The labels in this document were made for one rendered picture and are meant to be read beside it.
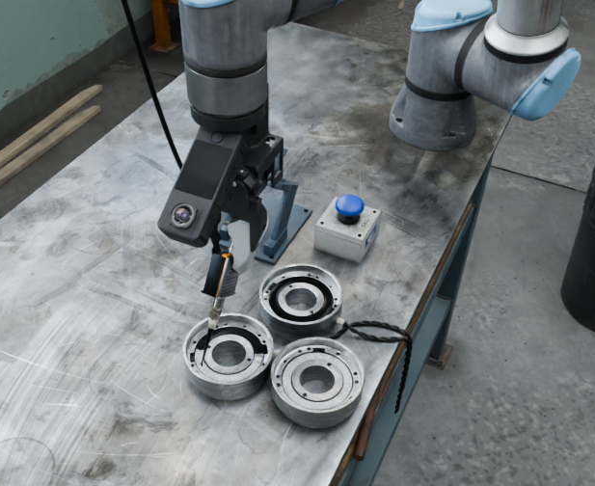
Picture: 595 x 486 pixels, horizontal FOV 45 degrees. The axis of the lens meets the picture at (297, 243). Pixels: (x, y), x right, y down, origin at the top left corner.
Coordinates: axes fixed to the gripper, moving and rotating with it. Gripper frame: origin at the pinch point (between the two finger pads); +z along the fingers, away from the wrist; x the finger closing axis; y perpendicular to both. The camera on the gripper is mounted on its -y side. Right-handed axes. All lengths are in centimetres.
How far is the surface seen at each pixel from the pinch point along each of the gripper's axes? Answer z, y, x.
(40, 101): 89, 123, 154
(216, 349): 10.9, -3.4, -0.1
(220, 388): 9.7, -8.8, -3.8
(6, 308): 13.0, -8.1, 28.2
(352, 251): 11.1, 19.9, -8.1
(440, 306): 69, 71, -15
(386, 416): 69, 37, -14
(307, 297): 11.8, 9.8, -5.9
